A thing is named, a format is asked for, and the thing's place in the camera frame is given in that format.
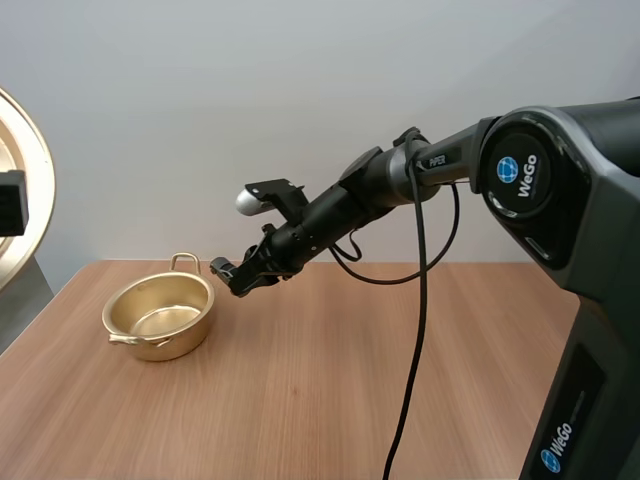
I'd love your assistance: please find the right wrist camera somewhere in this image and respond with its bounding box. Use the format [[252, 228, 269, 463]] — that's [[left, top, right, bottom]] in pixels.
[[234, 178, 309, 222]]

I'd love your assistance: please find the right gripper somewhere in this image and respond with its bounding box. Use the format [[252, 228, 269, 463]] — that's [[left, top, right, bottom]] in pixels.
[[227, 215, 337, 300]]

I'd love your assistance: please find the gold pot with two handles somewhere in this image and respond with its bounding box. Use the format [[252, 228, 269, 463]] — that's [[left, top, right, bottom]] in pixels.
[[101, 252, 217, 363]]

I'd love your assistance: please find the black cable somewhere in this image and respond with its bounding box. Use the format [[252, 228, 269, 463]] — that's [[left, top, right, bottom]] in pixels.
[[329, 179, 462, 287], [381, 128, 431, 480]]

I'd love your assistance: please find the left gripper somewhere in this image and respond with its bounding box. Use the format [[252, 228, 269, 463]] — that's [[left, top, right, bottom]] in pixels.
[[0, 169, 30, 237]]

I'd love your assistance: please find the small grey toy car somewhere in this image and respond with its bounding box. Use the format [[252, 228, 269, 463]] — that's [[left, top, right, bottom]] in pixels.
[[209, 256, 236, 282]]

